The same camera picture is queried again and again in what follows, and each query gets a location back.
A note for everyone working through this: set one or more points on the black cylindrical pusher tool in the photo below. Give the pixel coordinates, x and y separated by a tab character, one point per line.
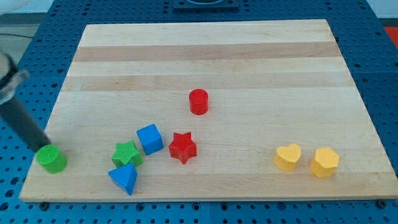
12	110

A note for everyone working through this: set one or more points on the red cylinder block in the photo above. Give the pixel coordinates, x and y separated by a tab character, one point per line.
199	101

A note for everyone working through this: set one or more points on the wooden board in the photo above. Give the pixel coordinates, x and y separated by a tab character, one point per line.
270	84

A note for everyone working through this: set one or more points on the blue triangle block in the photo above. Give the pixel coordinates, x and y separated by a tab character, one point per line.
124	177

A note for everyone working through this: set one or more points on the green star block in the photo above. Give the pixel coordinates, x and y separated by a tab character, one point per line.
126	153

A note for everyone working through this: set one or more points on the yellow hexagon block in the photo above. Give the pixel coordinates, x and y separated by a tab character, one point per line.
324	162

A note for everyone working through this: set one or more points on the yellow heart block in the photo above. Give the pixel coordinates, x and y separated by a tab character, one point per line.
287	157

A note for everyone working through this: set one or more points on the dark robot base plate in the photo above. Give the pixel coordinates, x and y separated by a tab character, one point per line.
205	4

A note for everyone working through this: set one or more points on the blue cube block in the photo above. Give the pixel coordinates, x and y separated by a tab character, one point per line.
150	138

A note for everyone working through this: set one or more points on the green cylinder block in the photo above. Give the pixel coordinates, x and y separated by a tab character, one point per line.
51	159

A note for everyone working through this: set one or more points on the red star block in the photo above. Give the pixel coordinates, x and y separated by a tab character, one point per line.
182	147

